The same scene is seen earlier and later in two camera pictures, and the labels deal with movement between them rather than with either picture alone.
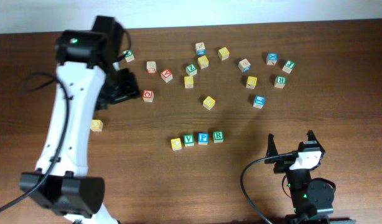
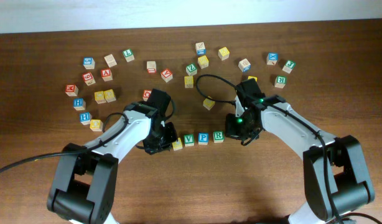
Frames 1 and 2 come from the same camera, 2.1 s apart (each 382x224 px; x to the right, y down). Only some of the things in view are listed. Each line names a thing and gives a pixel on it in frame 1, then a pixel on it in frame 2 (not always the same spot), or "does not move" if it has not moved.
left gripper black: x=123 y=86 to x=162 y=143
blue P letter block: x=203 y=138 does not move
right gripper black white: x=281 y=164 to x=236 y=131
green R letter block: x=218 y=136 does not move
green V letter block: x=188 y=140 does not move
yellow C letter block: x=176 y=144 does not move
